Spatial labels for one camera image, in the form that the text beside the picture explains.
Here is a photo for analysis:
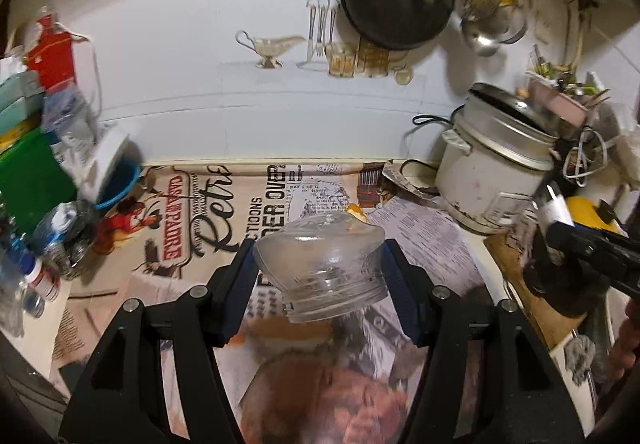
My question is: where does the pink box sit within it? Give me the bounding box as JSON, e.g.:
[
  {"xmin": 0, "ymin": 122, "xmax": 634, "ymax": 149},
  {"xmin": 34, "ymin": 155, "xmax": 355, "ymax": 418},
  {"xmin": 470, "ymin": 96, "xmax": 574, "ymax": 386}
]
[{"xmin": 527, "ymin": 82, "xmax": 589, "ymax": 126}]

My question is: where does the white cable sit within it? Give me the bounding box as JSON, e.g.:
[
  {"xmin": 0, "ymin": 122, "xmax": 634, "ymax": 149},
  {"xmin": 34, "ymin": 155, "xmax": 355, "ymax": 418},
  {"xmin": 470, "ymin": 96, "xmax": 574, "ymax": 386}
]
[{"xmin": 562, "ymin": 128, "xmax": 612, "ymax": 188}]

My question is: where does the white rice cooker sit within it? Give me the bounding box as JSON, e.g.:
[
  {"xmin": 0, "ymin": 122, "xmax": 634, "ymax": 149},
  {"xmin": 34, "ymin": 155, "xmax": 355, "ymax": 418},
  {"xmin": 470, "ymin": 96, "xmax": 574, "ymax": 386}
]
[{"xmin": 434, "ymin": 83, "xmax": 558, "ymax": 236}]

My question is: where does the clear plastic bottle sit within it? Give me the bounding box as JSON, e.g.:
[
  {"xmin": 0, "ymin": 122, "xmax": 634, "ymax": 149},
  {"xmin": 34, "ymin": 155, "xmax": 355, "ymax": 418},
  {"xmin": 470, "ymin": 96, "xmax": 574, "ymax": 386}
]
[
  {"xmin": 0, "ymin": 234, "xmax": 48, "ymax": 321},
  {"xmin": 37, "ymin": 201, "xmax": 97, "ymax": 277}
]

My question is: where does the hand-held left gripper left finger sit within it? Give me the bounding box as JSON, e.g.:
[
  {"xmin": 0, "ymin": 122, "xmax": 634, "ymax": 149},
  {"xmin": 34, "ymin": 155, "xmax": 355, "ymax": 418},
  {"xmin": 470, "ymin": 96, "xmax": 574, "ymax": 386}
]
[{"xmin": 59, "ymin": 239, "xmax": 261, "ymax": 444}]

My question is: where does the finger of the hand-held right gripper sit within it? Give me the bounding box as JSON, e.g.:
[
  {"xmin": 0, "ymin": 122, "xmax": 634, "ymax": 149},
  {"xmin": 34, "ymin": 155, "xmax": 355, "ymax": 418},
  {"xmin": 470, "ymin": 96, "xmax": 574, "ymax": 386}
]
[{"xmin": 545, "ymin": 223, "xmax": 640, "ymax": 297}]

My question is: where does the blue plastic bowl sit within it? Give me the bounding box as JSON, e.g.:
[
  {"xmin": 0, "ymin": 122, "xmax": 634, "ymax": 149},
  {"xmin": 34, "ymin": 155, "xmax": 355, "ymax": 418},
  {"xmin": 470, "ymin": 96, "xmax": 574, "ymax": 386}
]
[{"xmin": 95, "ymin": 163, "xmax": 142, "ymax": 210}]

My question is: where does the newspaper print tablecloth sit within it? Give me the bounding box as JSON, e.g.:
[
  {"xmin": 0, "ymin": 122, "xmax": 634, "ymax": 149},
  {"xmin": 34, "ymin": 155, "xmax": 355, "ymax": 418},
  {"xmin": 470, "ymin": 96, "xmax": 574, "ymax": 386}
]
[{"xmin": 50, "ymin": 161, "xmax": 506, "ymax": 444}]

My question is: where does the green box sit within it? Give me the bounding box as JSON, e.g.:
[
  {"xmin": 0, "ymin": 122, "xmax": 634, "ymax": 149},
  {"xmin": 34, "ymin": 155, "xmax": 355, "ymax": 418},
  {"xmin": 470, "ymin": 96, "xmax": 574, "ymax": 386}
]
[{"xmin": 0, "ymin": 129, "xmax": 76, "ymax": 235}]

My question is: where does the wooden cutting board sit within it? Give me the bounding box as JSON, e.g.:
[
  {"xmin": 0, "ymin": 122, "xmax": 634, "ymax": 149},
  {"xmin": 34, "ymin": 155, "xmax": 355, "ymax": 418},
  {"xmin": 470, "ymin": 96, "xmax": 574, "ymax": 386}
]
[{"xmin": 484, "ymin": 229, "xmax": 583, "ymax": 350}]

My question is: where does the person's right forearm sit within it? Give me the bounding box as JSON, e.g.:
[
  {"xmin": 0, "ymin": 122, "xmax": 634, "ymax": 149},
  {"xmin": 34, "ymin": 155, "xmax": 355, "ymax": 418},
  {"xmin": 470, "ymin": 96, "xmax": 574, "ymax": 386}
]
[{"xmin": 612, "ymin": 299, "xmax": 640, "ymax": 377}]

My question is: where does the grey scrubbing pad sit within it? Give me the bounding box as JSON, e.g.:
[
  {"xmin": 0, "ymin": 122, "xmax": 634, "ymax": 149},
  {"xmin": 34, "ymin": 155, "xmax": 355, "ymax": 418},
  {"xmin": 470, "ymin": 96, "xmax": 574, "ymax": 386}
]
[{"xmin": 565, "ymin": 336, "xmax": 599, "ymax": 386}]

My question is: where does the stack of teal boxes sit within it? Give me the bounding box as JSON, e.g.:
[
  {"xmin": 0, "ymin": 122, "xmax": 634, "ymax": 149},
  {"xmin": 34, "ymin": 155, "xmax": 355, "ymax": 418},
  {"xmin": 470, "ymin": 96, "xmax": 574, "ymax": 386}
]
[{"xmin": 0, "ymin": 72, "xmax": 44, "ymax": 135}]

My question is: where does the clear plastic bag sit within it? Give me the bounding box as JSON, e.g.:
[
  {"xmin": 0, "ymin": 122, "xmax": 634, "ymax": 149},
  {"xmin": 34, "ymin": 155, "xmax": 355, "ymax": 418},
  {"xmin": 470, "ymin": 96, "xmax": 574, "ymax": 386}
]
[{"xmin": 42, "ymin": 89, "xmax": 99, "ymax": 166}]

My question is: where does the clear glass jar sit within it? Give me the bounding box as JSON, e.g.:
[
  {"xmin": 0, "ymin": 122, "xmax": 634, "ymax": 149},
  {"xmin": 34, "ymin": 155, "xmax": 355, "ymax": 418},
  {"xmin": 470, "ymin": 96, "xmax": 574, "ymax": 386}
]
[{"xmin": 252, "ymin": 213, "xmax": 390, "ymax": 324}]

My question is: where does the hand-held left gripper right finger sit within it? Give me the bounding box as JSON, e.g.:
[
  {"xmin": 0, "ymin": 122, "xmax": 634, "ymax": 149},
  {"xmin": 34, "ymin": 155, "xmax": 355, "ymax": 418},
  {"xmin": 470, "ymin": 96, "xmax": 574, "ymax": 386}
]
[{"xmin": 381, "ymin": 239, "xmax": 586, "ymax": 444}]

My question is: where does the steel strainer ladle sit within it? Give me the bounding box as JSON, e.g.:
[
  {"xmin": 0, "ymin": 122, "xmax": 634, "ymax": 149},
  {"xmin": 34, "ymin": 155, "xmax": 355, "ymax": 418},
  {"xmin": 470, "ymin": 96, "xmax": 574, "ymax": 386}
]
[{"xmin": 500, "ymin": 0, "xmax": 529, "ymax": 45}]

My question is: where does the red plastic container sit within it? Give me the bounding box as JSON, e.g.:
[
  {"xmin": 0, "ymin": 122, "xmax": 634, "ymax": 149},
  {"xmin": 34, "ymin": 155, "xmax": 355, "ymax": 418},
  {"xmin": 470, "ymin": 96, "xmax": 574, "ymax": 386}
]
[{"xmin": 26, "ymin": 14, "xmax": 102, "ymax": 117}]

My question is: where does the black power cable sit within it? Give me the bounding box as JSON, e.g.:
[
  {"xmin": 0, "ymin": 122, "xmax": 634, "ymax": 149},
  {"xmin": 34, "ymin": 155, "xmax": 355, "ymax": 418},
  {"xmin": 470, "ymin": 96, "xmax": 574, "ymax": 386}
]
[{"xmin": 399, "ymin": 114, "xmax": 452, "ymax": 197}]

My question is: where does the gravy boat wall decal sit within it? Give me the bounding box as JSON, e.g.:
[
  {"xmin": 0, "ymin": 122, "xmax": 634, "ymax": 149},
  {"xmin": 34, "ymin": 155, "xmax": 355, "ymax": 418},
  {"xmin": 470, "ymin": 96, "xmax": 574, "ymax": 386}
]
[{"xmin": 236, "ymin": 30, "xmax": 307, "ymax": 70}]

